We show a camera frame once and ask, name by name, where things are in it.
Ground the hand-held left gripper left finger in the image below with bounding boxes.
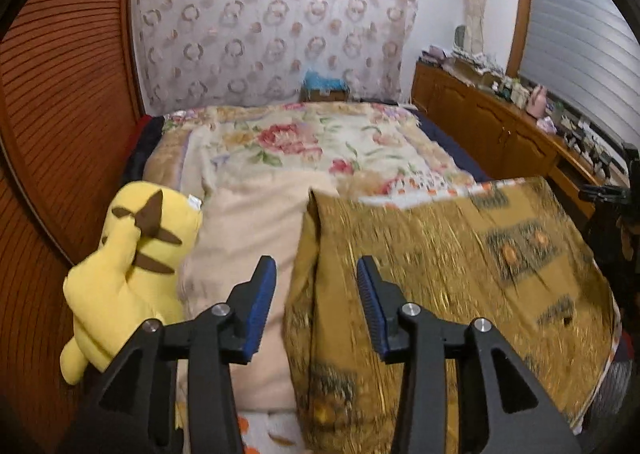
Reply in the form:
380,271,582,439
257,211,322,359
75,256,277,454

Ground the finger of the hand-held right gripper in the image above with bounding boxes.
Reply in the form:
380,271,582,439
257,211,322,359
579,185,628,205

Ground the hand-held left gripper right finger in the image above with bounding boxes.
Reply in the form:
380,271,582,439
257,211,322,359
356,256,583,454

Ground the golden patterned garment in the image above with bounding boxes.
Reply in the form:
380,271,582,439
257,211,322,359
177,168,621,440

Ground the dark clothes pile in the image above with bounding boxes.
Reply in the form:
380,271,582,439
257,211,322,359
120,114,166,185

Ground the yellow plush toy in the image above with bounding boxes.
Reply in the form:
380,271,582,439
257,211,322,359
60,180,205,385

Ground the wooden sideboard cabinet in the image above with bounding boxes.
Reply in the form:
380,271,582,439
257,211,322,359
411,61,631,229

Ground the navy blanket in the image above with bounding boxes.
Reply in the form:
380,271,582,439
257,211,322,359
415,111,493,182

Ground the grey window blind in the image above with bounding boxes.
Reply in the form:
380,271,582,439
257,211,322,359
520,0,640,145

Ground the floral blanket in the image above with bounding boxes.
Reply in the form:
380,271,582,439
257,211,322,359
145,102,476,215

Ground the wooden organizer box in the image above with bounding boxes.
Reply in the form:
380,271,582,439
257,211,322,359
452,56,501,87

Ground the brown box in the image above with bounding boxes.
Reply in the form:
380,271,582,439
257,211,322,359
300,86,349,103

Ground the blue cloth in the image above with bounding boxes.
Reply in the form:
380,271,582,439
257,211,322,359
305,68,348,89

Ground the wooden louvered wardrobe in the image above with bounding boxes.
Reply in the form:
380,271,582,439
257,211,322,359
0,0,151,435

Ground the wooden window frame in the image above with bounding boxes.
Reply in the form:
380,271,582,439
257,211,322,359
505,0,536,79

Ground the ring patterned curtain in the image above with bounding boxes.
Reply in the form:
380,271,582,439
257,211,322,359
131,0,420,117

